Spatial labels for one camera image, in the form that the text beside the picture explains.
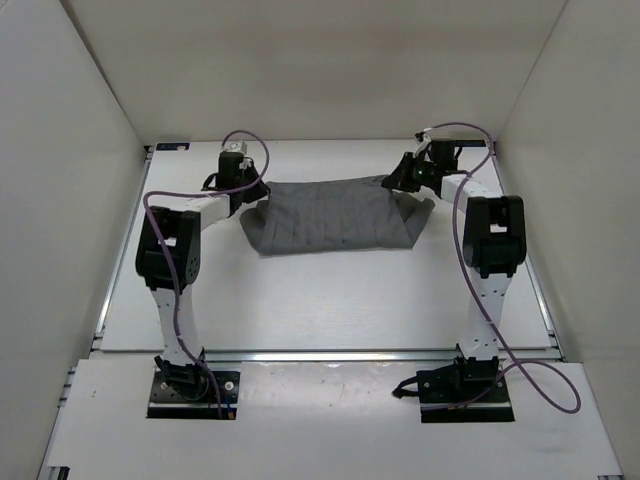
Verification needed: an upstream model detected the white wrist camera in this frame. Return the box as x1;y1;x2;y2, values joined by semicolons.
222;140;251;170
413;127;434;162

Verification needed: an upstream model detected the blue corner label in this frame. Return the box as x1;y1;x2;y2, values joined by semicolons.
453;139;486;148
155;142;190;151

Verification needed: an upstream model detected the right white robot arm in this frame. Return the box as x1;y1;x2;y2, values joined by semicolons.
382;139;527;410

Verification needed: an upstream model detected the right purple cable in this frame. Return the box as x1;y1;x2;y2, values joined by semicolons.
414;120;581;416

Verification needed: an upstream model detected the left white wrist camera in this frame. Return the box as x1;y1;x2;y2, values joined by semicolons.
222;140;251;170

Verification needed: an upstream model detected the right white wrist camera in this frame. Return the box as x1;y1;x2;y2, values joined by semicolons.
413;127;434;162

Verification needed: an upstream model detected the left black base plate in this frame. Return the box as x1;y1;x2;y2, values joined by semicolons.
146;369;241;421

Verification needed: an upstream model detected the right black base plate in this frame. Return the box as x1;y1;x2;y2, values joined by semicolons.
417;365;515;424

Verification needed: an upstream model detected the grey pleated skirt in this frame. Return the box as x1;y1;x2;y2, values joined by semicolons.
240;175;435;256

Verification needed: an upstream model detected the right blue corner label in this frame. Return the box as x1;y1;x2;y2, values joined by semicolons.
453;139;486;148

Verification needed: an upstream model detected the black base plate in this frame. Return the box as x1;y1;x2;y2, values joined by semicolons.
417;365;515;424
146;369;241;421

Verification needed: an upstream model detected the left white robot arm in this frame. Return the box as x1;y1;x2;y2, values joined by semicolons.
135;142;269;407

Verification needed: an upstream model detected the purple cable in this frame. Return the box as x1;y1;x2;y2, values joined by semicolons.
142;130;271;419
414;120;581;416

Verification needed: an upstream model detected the aluminium front rail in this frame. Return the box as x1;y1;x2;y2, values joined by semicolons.
91;348;561;363

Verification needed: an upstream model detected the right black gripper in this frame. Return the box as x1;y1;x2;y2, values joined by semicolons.
383;153;437;194

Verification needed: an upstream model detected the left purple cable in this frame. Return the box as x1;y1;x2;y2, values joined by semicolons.
142;130;271;419

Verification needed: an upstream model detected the left blue corner label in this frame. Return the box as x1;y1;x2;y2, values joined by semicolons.
155;142;190;151

